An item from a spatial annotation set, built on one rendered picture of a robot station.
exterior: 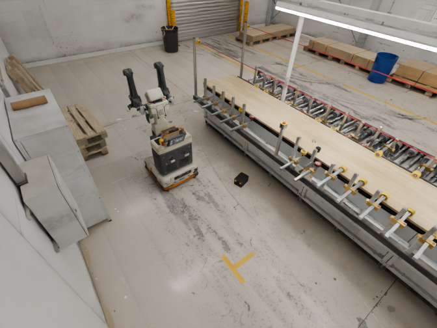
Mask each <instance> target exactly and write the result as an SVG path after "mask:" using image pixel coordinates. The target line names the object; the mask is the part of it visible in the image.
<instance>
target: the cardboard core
mask: <svg viewBox="0 0 437 328"><path fill-rule="evenodd" d="M44 103H48V101H47V99H46V97H45V95H43V96H37V97H34V98H29V99H25V100H20V101H16V102H11V103H10V104H11V106H12V108H13V110H14V111H16V110H19V109H24V108H28V107H32V106H35V105H41V104H44Z"/></svg>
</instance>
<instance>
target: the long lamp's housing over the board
mask: <svg viewBox="0 0 437 328"><path fill-rule="evenodd" d="M276 7H279V8H284V9H287V10H291V11H294V12H299V13H302V14H306V15H309V16H314V17H317V18H321V19H324V20H329V21H334V22H336V23H341V24H344V25H349V26H351V27H356V28H359V29H364V30H367V31H371V32H374V33H379V34H383V35H386V36H391V37H394V38H398V39H401V40H406V41H409V42H414V43H417V44H421V45H424V46H429V47H432V48H436V49H437V36H431V35H428V34H423V33H418V32H415V31H409V30H406V29H402V28H398V27H393V26H390V25H384V24H383V25H381V23H376V22H373V21H368V20H363V19H360V18H354V17H351V16H346V15H342V14H338V13H335V12H329V11H326V10H321V9H318V8H313V7H307V6H304V5H300V6H299V4H296V3H291V2H287V1H277V3H276ZM276 7H275V9H276Z"/></svg>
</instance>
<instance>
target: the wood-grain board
mask: <svg viewBox="0 0 437 328"><path fill-rule="evenodd" d="M213 85H215V90H216V93H217V94H219V95H221V96H222V91H225V97H224V98H225V99H227V100H228V101H229V102H231V101H232V97H233V96H234V97H235V105H236V106H237V107H238V108H243V103H245V104H246V109H245V112H246V113H248V114H249V115H254V118H255V119H257V120H258V121H260V122H261V123H263V124H264V125H266V126H267V127H269V128H270V129H272V130H273V131H275V132H276V133H278V134H280V129H281V128H279V126H280V123H281V122H283V121H284V122H287V123H288V125H287V128H286V129H285V130H284V134H283V137H284V138H285V139H287V140H288V141H290V142H291V143H293V144H295V143H296V139H297V137H298V136H300V137H301V140H300V143H299V146H298V147H299V148H300V149H305V150H307V153H308V154H309V155H312V152H313V150H314V149H315V148H316V146H320V147H321V151H320V152H319V153H317V154H316V156H315V159H317V160H318V161H320V162H321V163H323V164H324V165H326V166H327V167H329V168H330V166H331V164H332V163H335V164H336V166H335V167H334V170H333V171H335V172H336V171H338V170H339V167H340V166H342V165H345V166H347V171H346V172H344V173H342V172H341V173H339V175H341V176H342V177H344V178H345V179H347V180H348V181H350V180H351V178H352V176H353V175H354V173H356V172H357V173H358V174H359V175H358V177H357V179H356V180H355V182H354V183H353V184H354V185H356V184H357V183H358V180H359V179H361V178H366V179H367V181H368V183H367V184H366V185H364V186H360V187H359V188H360V189H362V190H363V191H365V192H366V193H368V194H369V195H371V196H373V195H374V194H375V192H376V191H377V190H378V189H379V190H381V193H383V192H388V193H389V194H390V198H389V199H388V200H383V201H382V202H381V203H383V204H384V205H386V206H387V207H389V208H390V209H392V210H393V211H395V212H396V213H399V212H400V211H401V209H402V208H403V207H404V206H405V207H407V208H408V207H411V208H413V209H415V211H416V213H415V214H414V215H413V216H412V217H407V218H406V219H407V220H408V221H410V222H411V223H413V224H414V225H416V226H417V227H419V228H420V229H422V230H423V231H425V232H428V231H429V230H430V229H431V228H432V227H433V226H434V225H436V226H437V187H435V186H433V185H431V184H430V183H428V182H426V181H424V180H422V179H421V178H417V179H415V178H413V177H412V176H411V174H412V173H410V172H408V171H406V170H404V169H402V168H400V167H399V166H397V165H395V164H394V163H392V162H390V161H388V160H387V159H384V158H383V157H375V153H374V152H372V151H370V150H368V149H366V148H365V147H363V146H361V145H359V144H358V143H356V142H354V141H352V140H350V139H348V138H347V137H345V136H343V135H342V134H340V133H338V132H336V131H334V130H332V129H330V128H329V127H327V126H325V125H324V124H322V123H320V122H318V121H316V120H314V119H313V118H311V117H309V116H307V115H305V114H304V113H301V112H300V111H298V110H296V109H295V108H293V107H291V106H289V105H288V104H286V103H284V102H282V101H280V100H278V99H277V98H275V97H273V96H271V95H270V94H267V93H266V92H264V91H262V90H260V89H259V88H257V87H255V86H253V85H251V84H250V83H248V82H246V81H244V80H242V79H241V78H239V77H237V76H236V75H233V74H231V75H227V76H224V77H220V78H217V79H212V80H210V81H207V87H209V88H210V89H211V90H213ZM312 139H315V140H316V141H317V142H316V143H313V142H312ZM381 193H380V194H381ZM379 198H380V195H379V196H378V197H377V200H378V199H379Z"/></svg>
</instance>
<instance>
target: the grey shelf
mask: <svg viewBox="0 0 437 328"><path fill-rule="evenodd" d="M43 95H45V97H46V99H47V101H48V103H44V104H41V105H35V106H32V107H28V108H24V109H19V110H16V111H14V110H13V108H12V106H11V104H10V103H11V102H16V101H20V100H25V99H29V98H34V97H37V96H43ZM4 100H5V104H6V108H7V113H8V119H9V122H10V128H11V131H12V136H13V141H14V142H15V144H16V146H17V147H18V148H19V150H20V152H21V153H22V154H23V156H24V158H25V159H26V160H27V161H28V160H31V159H35V158H38V157H41V156H44V155H46V156H47V155H49V156H50V158H51V159H52V161H53V162H54V164H55V166H56V168H57V170H58V171H59V173H60V175H61V176H62V179H63V180H64V182H65V184H66V185H67V187H68V189H69V190H70V193H71V194H72V196H73V198H74V200H75V201H76V203H77V205H78V208H79V211H80V212H81V215H82V218H83V221H84V222H85V225H86V228H88V227H90V226H92V225H94V224H96V223H99V222H101V221H103V220H105V219H106V218H107V219H108V221H109V222H110V221H112V220H111V218H110V216H109V214H108V212H107V209H106V207H105V205H104V203H103V201H102V199H101V195H100V194H99V191H98V189H97V187H96V185H95V183H94V181H93V178H92V176H91V174H90V171H89V169H88V167H87V165H86V163H85V161H84V158H83V156H82V154H81V151H80V149H79V147H78V145H77V143H76V141H75V138H74V136H73V134H72V131H71V129H70V127H69V124H68V123H67V121H66V119H65V118H64V116H63V114H62V112H61V110H60V108H59V106H58V104H57V102H56V100H55V98H54V96H53V94H52V92H51V89H45V90H39V91H36V92H30V93H27V94H21V95H18V96H12V97H9V98H4Z"/></svg>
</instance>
